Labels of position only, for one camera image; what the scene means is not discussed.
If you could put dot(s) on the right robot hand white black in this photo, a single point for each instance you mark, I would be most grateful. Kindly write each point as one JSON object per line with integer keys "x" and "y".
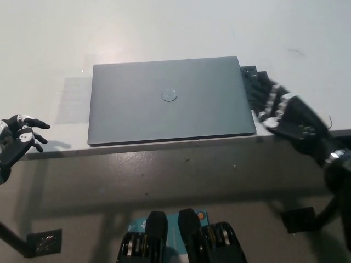
{"x": 299, "y": 120}

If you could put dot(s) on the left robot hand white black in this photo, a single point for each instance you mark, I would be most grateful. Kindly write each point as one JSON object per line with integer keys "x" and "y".
{"x": 16, "y": 145}

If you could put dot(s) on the dark grey laptop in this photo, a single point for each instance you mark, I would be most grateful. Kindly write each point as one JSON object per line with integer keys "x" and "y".
{"x": 172, "y": 101}

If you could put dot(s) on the black robot body block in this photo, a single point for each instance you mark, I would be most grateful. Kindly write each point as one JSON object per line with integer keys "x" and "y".
{"x": 214, "y": 243}
{"x": 142, "y": 241}

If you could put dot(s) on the black floor tape patch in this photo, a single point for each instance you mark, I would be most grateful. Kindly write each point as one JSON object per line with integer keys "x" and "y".
{"x": 45, "y": 241}
{"x": 299, "y": 219}

